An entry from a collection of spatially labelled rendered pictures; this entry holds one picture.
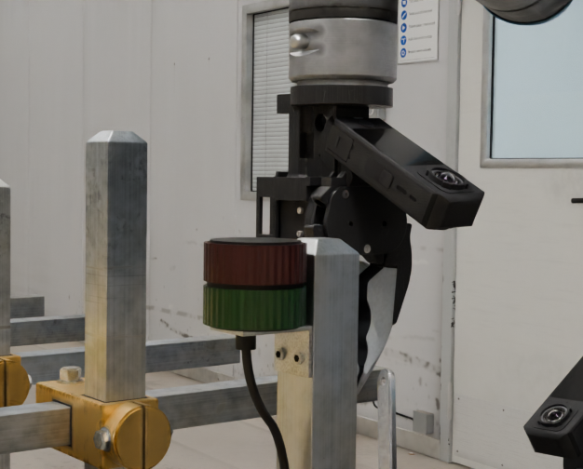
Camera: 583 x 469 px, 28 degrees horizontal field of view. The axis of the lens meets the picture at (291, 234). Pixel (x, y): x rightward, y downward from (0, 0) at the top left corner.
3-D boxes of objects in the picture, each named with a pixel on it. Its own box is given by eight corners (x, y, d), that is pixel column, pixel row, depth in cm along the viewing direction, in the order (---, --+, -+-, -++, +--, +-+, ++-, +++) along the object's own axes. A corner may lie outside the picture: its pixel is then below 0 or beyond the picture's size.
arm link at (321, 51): (420, 25, 80) (328, 13, 75) (419, 92, 80) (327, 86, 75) (349, 34, 86) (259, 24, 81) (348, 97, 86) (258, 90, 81)
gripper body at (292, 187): (334, 255, 88) (337, 94, 87) (413, 263, 81) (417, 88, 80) (251, 259, 83) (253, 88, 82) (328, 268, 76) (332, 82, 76)
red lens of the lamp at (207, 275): (265, 274, 72) (266, 238, 72) (328, 282, 67) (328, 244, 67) (183, 278, 68) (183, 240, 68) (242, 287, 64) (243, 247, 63)
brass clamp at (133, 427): (94, 434, 100) (95, 375, 100) (178, 466, 90) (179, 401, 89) (27, 443, 96) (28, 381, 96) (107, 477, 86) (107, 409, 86)
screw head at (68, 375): (75, 378, 98) (75, 364, 98) (88, 382, 97) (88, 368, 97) (53, 381, 97) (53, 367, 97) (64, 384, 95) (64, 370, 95)
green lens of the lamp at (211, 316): (265, 314, 72) (265, 278, 72) (327, 325, 67) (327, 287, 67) (183, 320, 68) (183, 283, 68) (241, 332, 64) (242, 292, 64)
